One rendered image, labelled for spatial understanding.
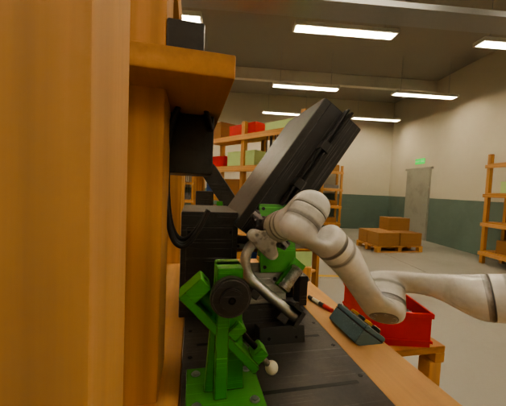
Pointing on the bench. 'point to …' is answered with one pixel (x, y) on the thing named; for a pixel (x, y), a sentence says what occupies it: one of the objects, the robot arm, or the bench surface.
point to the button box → (355, 327)
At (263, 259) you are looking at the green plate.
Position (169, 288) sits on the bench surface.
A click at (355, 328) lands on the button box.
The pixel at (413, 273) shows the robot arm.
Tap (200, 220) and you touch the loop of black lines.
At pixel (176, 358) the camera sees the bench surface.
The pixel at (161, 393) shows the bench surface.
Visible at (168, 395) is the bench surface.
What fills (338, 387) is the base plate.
